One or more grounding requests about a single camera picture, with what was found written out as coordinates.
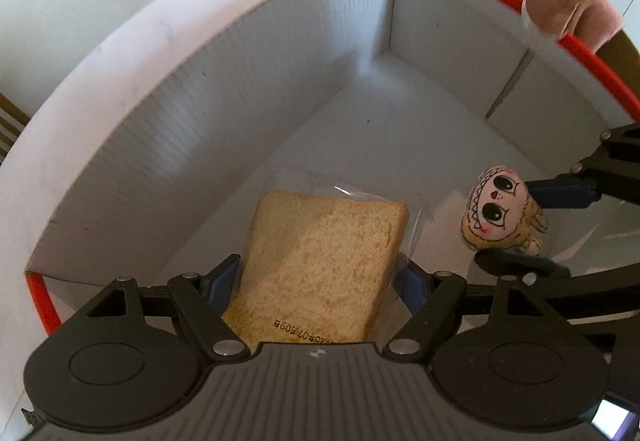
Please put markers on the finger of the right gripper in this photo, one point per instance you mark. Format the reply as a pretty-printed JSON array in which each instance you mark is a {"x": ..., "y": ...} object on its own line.
[
  {"x": 565, "y": 191},
  {"x": 499, "y": 262}
]

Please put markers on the wooden chair at wall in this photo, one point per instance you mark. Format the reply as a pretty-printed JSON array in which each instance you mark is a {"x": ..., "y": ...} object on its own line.
[{"x": 13, "y": 121}]

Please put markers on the bagged bread slice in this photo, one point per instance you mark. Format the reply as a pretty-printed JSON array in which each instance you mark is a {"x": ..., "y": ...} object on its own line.
[{"x": 323, "y": 260}]

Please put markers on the red cardboard box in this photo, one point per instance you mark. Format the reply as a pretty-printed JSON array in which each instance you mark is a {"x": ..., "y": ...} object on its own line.
[{"x": 149, "y": 158}]

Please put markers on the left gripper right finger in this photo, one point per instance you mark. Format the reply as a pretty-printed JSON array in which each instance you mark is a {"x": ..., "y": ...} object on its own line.
[{"x": 435, "y": 301}]

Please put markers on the cartoon face plush keychain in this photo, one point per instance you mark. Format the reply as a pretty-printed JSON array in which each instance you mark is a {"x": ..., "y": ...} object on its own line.
[{"x": 501, "y": 214}]

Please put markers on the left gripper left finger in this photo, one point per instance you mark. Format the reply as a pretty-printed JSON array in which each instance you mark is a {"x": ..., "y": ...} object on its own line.
[{"x": 200, "y": 301}]

